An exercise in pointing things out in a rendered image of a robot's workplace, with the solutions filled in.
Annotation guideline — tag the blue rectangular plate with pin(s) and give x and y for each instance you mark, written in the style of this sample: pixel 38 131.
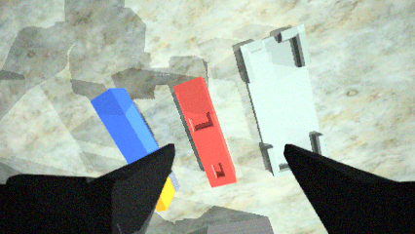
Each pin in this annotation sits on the blue rectangular plate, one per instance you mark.
pixel 123 122

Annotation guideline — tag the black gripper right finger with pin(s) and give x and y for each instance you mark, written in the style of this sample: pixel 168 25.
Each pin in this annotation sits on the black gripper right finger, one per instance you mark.
pixel 352 201

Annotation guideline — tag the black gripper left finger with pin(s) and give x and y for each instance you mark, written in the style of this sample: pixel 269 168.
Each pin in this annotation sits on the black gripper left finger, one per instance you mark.
pixel 120 202

